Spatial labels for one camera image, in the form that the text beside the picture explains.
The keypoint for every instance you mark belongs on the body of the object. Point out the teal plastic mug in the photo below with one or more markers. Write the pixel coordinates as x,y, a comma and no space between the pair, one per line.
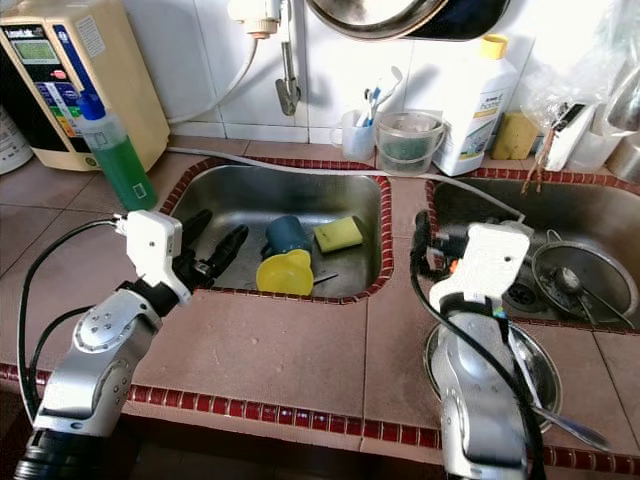
285,235

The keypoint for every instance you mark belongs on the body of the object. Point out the green dish soap bottle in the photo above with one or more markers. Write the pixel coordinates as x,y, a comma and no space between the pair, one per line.
130,175

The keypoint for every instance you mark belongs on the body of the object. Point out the stainless steel cup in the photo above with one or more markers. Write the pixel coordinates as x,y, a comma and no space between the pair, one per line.
628,160

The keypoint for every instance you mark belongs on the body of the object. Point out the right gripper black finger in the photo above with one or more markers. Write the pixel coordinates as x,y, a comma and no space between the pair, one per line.
423,232
425,267

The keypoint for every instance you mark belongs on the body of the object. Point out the round steel strainer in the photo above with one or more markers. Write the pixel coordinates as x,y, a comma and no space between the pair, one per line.
600,300

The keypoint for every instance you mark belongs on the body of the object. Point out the mustard yellow sponge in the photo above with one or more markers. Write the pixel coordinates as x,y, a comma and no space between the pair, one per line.
515,138

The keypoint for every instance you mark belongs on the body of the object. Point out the clear plastic bucket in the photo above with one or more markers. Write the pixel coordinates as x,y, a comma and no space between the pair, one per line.
410,150

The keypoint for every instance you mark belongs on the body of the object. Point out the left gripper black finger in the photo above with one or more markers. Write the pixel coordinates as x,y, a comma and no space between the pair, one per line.
226,252
195,228

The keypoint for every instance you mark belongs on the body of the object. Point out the grey wall faucet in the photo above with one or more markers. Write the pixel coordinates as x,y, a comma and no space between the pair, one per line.
292,80

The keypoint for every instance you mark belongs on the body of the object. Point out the beige water ionizer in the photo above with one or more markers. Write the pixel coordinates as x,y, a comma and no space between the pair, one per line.
130,60

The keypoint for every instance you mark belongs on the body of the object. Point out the stainless steel bowl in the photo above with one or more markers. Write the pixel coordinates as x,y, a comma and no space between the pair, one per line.
545,380

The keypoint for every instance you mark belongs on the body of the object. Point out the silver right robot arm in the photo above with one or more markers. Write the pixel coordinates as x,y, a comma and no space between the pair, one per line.
470,400

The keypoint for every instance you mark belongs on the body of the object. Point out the white carton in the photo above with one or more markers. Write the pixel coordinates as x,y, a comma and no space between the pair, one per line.
575,140

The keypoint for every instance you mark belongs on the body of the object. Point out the bright yellow sponge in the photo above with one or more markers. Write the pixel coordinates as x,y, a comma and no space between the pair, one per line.
338,235

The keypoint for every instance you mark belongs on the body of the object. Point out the thin white tube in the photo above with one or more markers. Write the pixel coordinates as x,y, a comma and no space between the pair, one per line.
240,80

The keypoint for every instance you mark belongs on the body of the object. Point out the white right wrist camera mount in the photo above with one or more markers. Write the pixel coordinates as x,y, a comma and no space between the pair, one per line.
490,260

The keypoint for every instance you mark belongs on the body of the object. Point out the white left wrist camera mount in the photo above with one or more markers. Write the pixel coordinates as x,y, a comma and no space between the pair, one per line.
155,250

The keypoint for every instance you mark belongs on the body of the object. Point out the blue toothbrush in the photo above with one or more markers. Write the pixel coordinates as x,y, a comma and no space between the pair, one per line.
373,105

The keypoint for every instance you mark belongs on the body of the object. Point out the yellow plastic bowl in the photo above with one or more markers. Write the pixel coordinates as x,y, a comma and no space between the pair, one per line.
285,275

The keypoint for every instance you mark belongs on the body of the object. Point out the large white plastic jug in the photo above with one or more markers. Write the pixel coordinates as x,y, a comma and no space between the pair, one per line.
12,145

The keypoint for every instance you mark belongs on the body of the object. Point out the hanging steel pan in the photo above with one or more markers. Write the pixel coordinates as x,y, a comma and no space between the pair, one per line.
390,15

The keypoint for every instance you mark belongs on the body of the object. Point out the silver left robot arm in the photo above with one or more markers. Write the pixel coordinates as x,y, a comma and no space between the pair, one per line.
95,380

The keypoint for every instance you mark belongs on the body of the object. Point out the metal spoon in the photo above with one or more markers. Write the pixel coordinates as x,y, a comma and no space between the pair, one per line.
565,280
585,435

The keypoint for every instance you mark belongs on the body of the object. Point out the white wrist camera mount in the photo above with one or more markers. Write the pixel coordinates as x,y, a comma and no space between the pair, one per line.
490,260
155,250

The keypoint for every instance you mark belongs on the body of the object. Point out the white bottle yellow cap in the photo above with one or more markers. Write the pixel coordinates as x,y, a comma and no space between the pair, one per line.
475,110

